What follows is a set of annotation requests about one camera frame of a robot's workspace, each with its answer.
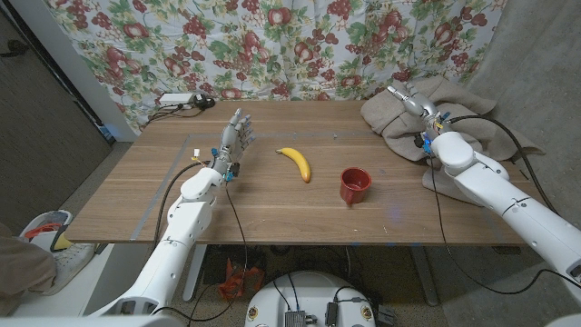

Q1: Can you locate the grey table leg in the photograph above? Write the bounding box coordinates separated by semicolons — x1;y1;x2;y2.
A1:
409;244;440;307

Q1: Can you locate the white table leg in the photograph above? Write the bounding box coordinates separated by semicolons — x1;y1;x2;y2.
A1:
182;243;208;302

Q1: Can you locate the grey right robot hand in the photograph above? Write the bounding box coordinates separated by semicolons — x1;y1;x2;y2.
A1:
386;81;455;137

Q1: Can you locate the black door handle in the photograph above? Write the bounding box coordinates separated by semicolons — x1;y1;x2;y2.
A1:
0;39;29;58

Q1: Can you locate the orange plastic bag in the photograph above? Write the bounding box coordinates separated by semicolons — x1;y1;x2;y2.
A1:
217;258;266;302

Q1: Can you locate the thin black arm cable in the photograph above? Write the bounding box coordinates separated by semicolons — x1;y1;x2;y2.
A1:
152;181;250;323
426;154;581;295

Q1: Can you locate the floral fruit print backdrop cloth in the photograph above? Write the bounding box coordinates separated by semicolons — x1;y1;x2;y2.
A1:
44;0;508;135

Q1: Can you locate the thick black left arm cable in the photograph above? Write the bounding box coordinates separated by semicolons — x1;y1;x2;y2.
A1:
152;159;212;251

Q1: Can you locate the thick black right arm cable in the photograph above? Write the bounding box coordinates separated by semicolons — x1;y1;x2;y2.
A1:
447;114;562;217

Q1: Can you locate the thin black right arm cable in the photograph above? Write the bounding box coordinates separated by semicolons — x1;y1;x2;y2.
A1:
426;154;581;295

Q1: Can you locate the white power strip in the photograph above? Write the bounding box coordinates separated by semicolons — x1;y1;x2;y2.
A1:
158;92;195;109

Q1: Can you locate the white sneaker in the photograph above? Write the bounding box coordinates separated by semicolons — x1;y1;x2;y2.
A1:
43;242;97;296

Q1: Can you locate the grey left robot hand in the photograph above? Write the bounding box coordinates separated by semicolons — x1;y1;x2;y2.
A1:
209;107;256;179

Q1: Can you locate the beige wool coat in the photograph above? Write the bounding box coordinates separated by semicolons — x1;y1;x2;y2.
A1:
360;75;546;205

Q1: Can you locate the dark brown door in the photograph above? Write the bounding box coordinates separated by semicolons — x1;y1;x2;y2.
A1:
0;8;114;237

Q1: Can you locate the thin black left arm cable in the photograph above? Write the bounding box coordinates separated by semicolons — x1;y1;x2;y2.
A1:
152;181;250;323

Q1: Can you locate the black power cable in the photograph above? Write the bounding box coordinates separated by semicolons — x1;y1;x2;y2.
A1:
144;104;205;127

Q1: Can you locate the grey tape line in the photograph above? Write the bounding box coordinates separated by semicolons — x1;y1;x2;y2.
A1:
129;131;378;242

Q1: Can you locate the white robot torso base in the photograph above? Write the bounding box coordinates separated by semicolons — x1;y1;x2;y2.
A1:
244;271;378;327

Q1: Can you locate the white bin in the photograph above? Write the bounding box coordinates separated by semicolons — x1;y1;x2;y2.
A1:
18;209;74;253

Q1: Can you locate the yellow and black dustpan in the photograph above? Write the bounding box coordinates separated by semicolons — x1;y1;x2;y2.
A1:
49;224;76;253

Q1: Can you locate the yellow toy banana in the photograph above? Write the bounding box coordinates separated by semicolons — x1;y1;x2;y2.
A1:
275;147;312;184

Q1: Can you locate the person's leg in beige trousers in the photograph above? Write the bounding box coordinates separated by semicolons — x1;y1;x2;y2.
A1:
0;222;58;317

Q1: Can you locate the red cup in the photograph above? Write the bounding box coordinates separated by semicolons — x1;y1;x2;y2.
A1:
340;166;373;206

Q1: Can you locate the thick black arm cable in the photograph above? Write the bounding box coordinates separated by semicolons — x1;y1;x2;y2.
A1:
447;114;562;217
152;159;212;251

